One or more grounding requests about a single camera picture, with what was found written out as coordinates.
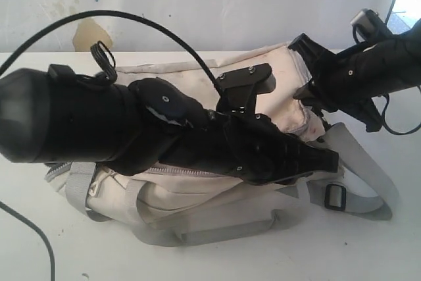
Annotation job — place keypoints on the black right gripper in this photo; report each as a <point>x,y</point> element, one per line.
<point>337,81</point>

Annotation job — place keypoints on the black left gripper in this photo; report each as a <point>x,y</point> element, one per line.
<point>253,149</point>

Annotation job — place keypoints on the white fabric duffel bag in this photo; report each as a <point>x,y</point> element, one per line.
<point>177,206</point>

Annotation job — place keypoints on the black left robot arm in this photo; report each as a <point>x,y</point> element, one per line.
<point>59,116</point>

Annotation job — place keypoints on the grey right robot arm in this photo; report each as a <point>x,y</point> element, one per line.
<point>396,65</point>

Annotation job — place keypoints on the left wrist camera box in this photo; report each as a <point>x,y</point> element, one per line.
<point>240,88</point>

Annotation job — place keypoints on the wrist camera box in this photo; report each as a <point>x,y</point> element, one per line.
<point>369,26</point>
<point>240,88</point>

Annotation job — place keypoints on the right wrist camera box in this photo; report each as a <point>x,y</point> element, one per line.
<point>369,26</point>

